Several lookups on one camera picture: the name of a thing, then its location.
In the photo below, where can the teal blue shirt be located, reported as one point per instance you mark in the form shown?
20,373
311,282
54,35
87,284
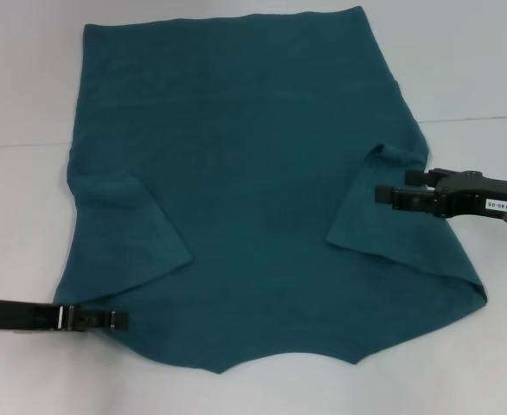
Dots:
245,194

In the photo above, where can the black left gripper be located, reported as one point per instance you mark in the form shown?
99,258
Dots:
15,314

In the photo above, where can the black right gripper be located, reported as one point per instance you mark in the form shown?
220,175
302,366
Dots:
483,196

